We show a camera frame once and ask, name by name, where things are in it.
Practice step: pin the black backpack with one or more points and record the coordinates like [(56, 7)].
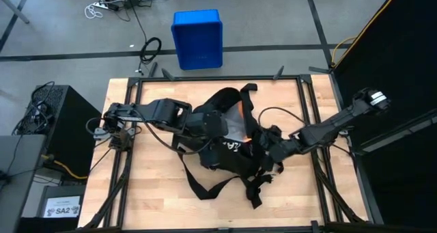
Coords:
[(235, 158)]

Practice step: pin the grey desk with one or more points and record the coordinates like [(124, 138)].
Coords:
[(17, 178)]

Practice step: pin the black metal table frame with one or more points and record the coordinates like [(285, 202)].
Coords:
[(205, 78)]

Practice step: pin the grey metal leg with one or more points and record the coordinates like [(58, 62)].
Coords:
[(15, 9)]

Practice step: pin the black metal beam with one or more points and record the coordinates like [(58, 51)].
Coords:
[(420, 122)]

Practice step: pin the black backdrop panel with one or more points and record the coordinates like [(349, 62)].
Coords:
[(392, 55)]

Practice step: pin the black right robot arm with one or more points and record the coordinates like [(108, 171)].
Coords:
[(334, 123)]

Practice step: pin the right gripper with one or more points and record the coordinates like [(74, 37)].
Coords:
[(268, 139)]

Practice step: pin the white SA2 label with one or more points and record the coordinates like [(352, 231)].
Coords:
[(63, 210)]

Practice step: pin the white power strip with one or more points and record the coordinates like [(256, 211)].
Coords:
[(102, 5)]

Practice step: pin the blue plastic bin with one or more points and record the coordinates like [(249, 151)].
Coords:
[(198, 38)]

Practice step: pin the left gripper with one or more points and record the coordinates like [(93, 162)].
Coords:
[(208, 123)]

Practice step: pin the black case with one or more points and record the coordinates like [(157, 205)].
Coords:
[(61, 190)]

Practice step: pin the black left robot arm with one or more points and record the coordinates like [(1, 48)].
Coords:
[(153, 115)]

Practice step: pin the mesh zip pouch orange trim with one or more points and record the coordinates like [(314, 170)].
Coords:
[(237, 123)]

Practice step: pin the black computer tower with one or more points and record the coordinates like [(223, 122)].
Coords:
[(68, 123)]

